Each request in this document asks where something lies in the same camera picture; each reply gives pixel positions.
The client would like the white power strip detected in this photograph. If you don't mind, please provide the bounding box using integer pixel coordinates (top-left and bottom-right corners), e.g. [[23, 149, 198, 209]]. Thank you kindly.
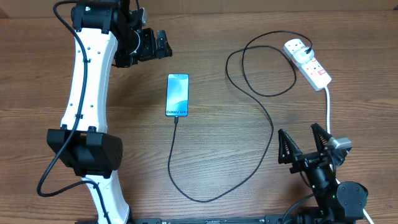
[[283, 39, 331, 91]]

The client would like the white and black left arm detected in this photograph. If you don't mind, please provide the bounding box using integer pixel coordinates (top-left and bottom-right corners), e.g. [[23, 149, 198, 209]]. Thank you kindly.
[[47, 0, 172, 223]]

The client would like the Samsung Galaxy smartphone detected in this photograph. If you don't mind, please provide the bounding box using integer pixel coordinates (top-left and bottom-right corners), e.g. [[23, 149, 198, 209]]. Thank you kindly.
[[165, 73, 190, 117]]

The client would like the white charger adapter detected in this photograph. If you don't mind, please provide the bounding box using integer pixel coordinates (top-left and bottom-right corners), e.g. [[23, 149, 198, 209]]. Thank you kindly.
[[293, 48, 315, 66]]

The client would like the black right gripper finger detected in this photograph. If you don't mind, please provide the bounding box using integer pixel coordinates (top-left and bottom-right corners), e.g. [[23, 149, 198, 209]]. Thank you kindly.
[[311, 123, 332, 152], [278, 129, 302, 164]]

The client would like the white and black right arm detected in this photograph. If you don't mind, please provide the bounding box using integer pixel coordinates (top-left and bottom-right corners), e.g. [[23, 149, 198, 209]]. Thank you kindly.
[[278, 123, 368, 223]]

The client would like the black USB charging cable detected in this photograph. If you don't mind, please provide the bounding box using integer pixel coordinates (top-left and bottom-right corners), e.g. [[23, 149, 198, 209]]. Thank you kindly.
[[167, 30, 313, 203]]

